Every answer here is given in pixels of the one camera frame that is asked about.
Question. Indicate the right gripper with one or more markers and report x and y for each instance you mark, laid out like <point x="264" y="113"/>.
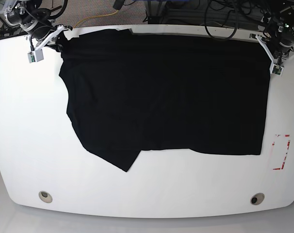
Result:
<point x="40" y="33"/>

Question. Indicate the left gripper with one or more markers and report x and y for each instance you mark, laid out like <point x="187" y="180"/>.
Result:
<point x="280" y="50"/>

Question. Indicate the black T-shirt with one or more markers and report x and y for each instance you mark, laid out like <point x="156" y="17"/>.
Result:
<point x="129" y="93"/>

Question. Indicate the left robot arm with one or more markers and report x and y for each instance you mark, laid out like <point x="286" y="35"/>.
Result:
<point x="275" y="19"/>

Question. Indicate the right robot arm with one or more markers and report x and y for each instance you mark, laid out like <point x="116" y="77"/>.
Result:
<point x="34" y="20"/>

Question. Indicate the black tripod stand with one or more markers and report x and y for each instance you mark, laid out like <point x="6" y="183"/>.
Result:
<point x="8" y="31"/>

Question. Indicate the red tape rectangle marking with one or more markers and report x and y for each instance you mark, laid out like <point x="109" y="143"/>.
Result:
<point x="279" y="151"/>

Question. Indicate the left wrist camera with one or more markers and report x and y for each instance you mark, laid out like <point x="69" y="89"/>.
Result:
<point x="277" y="69"/>

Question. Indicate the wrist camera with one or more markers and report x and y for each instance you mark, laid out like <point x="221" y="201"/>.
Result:
<point x="35" y="56"/>
<point x="277" y="69"/>

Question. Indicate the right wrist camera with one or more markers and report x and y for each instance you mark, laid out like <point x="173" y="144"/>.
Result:
<point x="35" y="56"/>

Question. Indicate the right table cable grommet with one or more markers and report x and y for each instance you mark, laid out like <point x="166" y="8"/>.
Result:
<point x="257" y="199"/>

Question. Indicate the table cable grommet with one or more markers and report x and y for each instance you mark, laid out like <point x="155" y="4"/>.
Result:
<point x="45" y="197"/>
<point x="257" y="199"/>

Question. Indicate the left table cable grommet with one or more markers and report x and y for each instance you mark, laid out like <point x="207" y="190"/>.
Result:
<point x="45" y="197"/>

